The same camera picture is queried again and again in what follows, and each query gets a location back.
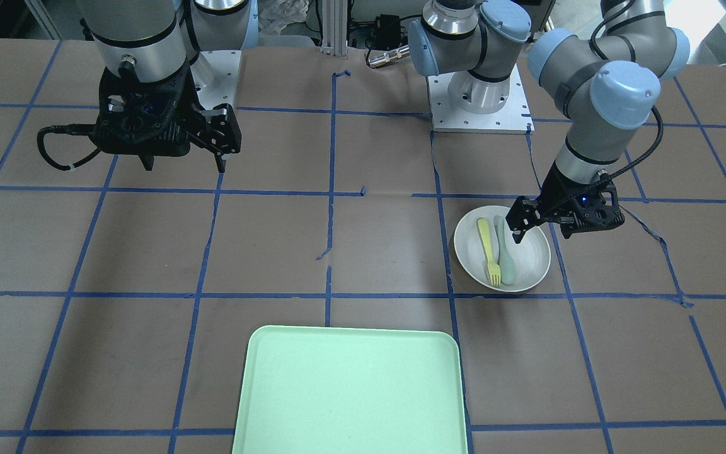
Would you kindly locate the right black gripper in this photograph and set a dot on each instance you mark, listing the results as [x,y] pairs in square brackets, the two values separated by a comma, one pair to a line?
[223,130]

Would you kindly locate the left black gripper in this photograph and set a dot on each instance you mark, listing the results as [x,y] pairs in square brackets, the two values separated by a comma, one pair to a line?
[553,192]

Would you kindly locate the white round plate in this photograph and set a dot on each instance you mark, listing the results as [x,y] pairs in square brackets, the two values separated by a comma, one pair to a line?
[532,257]

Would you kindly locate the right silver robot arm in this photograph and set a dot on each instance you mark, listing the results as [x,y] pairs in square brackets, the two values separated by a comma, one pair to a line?
[146,41]

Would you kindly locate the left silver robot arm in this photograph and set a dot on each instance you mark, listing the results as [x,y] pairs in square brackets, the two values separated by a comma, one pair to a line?
[607,86]

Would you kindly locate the yellow plastic fork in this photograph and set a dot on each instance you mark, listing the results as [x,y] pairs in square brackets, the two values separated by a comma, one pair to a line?
[493,269]

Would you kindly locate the pale green plastic spoon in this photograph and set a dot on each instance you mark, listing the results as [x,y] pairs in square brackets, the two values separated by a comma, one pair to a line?
[506,261]

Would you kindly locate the gold cylindrical tool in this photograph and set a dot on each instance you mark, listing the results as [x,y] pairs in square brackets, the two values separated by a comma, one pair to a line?
[388,57]

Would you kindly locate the light green serving tray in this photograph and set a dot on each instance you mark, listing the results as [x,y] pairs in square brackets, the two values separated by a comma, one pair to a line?
[343,390]

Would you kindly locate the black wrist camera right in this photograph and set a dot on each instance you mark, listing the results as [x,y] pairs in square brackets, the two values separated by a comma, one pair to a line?
[129,124]

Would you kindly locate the aluminium frame post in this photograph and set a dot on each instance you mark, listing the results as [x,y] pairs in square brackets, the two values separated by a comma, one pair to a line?
[334,28]

